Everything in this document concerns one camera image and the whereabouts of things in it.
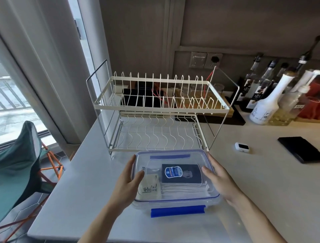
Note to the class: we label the white two-tier dish rack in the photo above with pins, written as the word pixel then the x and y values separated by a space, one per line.
pixel 160 80

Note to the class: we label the red sauce bottle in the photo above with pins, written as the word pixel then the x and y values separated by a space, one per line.
pixel 311 107

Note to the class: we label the white squeeze bottle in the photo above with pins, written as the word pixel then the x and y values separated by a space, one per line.
pixel 306 80

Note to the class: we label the person's left thumb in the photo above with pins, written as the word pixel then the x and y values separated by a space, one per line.
pixel 138 180

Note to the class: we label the person's right hand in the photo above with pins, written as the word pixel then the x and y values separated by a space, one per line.
pixel 223 184

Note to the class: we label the small white electronic device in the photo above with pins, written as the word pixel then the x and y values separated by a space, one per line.
pixel 242 147

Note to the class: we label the person's left hand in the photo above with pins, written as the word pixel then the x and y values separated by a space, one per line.
pixel 123 186

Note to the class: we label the person's right thumb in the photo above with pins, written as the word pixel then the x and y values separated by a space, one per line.
pixel 209 175

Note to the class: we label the wall light switch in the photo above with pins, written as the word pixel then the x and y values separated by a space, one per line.
pixel 198 60

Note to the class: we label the clear bottle yellow liquid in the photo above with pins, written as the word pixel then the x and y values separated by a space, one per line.
pixel 286 110

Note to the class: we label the wooden tray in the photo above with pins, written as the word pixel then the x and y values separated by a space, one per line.
pixel 231 109

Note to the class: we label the clear drinking glass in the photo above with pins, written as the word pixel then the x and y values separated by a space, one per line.
pixel 219 89

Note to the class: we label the wall power socket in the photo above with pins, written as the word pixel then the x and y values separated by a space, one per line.
pixel 215 60

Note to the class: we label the black box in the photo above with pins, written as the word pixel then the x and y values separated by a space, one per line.
pixel 132 97

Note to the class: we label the dark labelled syrup bottle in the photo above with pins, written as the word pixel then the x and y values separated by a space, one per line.
pixel 261 95
pixel 247 90

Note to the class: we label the clear storage box blue clips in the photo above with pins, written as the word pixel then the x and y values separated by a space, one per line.
pixel 175 156

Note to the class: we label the black flat wallet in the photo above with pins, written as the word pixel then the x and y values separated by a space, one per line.
pixel 300 149

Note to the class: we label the dark blue flat packet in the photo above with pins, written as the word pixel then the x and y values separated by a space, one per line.
pixel 181 175

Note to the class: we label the green folding chair orange frame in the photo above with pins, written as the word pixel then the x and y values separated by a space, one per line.
pixel 17 170

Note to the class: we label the balcony railing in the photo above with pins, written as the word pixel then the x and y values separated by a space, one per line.
pixel 11 95

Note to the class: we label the small white printed pouch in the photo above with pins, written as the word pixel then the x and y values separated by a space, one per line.
pixel 150 189

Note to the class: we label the white plastic syrup bottle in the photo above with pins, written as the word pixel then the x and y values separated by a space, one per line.
pixel 266 107

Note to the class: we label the stack of white folded cloths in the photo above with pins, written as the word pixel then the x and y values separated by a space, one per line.
pixel 185 191

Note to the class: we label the person's left forearm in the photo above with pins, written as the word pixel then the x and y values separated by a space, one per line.
pixel 102 225

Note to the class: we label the person's right forearm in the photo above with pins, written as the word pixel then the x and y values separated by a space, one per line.
pixel 255 220

